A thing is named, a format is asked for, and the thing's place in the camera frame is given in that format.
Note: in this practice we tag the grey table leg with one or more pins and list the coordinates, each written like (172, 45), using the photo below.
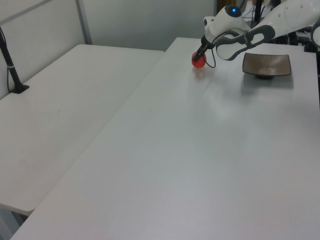
(6, 225)

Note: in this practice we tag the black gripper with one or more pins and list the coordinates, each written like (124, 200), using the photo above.
(205, 45)

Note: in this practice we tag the square brown ceramic plate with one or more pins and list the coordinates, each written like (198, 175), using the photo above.
(265, 62)

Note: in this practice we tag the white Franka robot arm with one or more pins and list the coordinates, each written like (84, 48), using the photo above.
(287, 15)

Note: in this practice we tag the black pole with white tie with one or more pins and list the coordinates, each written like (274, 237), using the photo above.
(10, 65)

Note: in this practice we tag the red apple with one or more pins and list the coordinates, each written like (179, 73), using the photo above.
(201, 64)

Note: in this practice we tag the black stand pole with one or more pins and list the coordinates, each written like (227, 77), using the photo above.
(258, 11)

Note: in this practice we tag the black equipment clutter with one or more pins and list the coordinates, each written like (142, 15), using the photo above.
(295, 38)

